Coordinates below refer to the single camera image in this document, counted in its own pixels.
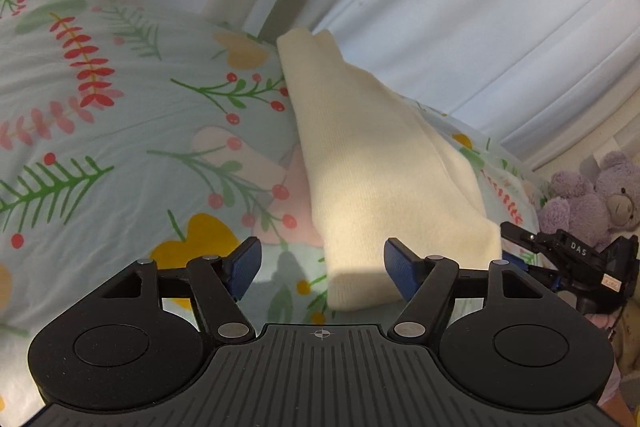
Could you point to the floral printed bed sheet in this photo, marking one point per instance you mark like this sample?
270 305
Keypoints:
100 132

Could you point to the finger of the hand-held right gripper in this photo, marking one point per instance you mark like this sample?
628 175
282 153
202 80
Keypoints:
520 234
542 277

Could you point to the cream knit sweater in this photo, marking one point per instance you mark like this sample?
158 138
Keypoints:
375 167

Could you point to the purple teddy bear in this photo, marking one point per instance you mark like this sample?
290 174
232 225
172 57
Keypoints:
580 204

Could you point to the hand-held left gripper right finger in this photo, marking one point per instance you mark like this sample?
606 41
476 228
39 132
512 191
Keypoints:
397 264

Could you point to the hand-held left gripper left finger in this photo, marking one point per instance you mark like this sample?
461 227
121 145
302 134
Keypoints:
247 264

